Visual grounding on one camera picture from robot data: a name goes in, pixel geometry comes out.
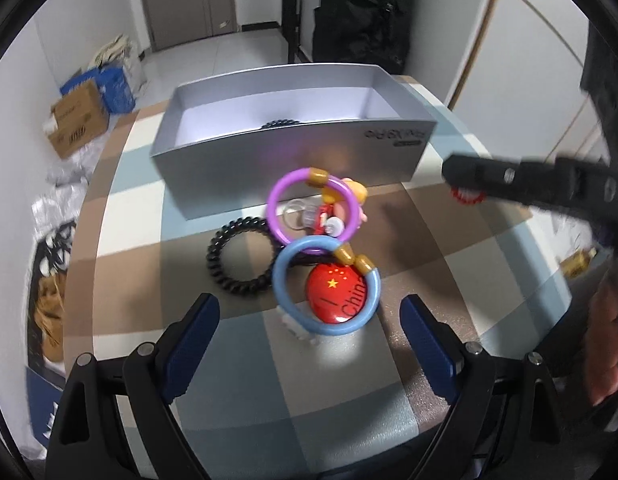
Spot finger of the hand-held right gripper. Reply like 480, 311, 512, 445
441, 154, 560, 207

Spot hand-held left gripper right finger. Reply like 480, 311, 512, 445
400, 294, 572, 480

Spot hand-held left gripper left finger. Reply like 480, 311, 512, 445
48, 292, 220, 480

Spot red spiral hair tie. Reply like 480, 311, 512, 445
450, 185, 484, 207

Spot black spiral hair tie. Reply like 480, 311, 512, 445
206, 216, 286, 297

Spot red round badge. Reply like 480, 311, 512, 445
306, 262, 370, 323

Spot blue ring bracelet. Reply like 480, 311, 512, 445
272, 236, 381, 336

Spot pink cartoon keychain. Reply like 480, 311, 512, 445
319, 178, 370, 241

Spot purple ring bracelet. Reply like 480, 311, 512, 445
266, 166, 340, 255

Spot silver cardboard box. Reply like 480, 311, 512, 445
150, 62, 438, 221

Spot person's right hand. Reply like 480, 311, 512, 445
586, 280, 618, 407

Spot brass fitting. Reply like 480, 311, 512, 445
561, 249, 597, 278

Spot checked tablecloth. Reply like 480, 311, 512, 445
71, 75, 590, 480

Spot black cabinet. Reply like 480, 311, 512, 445
580, 22, 618, 161

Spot brown slippers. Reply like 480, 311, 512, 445
35, 272, 70, 363

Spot dark blue flat box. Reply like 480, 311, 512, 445
25, 366, 67, 448

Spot black and white slippers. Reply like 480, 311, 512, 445
36, 220, 77, 281

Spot silver plastic bag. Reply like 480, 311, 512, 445
31, 182, 87, 233

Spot large black bag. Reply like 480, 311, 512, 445
311, 0, 420, 75

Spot grey plastic bag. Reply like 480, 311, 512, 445
46, 132, 112, 187

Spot brown cardboard box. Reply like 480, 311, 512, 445
50, 79, 110, 160

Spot blue cardboard box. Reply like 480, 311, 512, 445
60, 66, 136, 115

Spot white tote bags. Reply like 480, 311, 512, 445
91, 34, 147, 96

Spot grey door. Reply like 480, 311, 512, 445
139, 0, 240, 52

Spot clear plastic ring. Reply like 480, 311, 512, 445
283, 199, 316, 233

